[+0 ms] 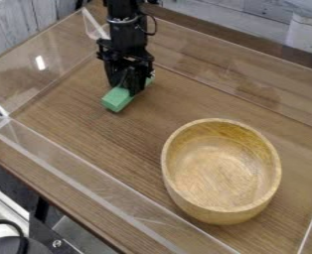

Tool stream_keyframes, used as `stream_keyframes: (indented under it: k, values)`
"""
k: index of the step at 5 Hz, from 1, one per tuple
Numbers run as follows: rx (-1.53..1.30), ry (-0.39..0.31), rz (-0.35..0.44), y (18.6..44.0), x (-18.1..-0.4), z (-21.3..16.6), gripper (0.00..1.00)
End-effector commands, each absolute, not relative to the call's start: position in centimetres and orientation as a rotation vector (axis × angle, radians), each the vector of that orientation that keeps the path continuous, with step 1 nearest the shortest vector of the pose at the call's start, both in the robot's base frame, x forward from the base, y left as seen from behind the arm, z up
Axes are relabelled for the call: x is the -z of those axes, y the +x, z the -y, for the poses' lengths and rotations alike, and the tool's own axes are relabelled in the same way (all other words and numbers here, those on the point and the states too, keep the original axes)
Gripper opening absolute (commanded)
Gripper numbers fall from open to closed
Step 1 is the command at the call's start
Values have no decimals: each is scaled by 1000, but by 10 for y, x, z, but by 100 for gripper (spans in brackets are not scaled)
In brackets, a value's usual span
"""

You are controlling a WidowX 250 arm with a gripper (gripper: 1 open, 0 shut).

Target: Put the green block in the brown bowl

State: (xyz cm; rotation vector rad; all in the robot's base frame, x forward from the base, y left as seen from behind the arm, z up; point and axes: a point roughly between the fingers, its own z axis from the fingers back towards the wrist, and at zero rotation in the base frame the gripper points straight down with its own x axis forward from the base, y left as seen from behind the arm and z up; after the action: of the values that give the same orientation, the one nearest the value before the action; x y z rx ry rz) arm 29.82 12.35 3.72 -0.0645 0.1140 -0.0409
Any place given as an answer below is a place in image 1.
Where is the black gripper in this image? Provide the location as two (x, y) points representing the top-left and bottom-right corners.
(96, 14), (154, 96)

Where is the green rectangular block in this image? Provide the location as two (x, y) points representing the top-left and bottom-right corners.
(100, 74), (156, 113)

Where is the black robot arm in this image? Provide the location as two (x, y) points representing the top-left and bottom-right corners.
(96, 0), (156, 96)

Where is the brown wooden bowl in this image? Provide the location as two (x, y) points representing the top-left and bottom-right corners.
(160, 118), (282, 225)

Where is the white cylindrical container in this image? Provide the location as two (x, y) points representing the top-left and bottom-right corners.
(284, 10), (312, 53)

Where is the grey metal clamp plate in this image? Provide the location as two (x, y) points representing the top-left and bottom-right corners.
(27, 217), (82, 254)

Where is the clear acrylic corner bracket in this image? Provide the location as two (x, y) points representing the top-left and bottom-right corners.
(81, 8), (109, 41)

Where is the clear acrylic enclosure wall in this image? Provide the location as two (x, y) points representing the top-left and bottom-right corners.
(0, 8), (312, 254)

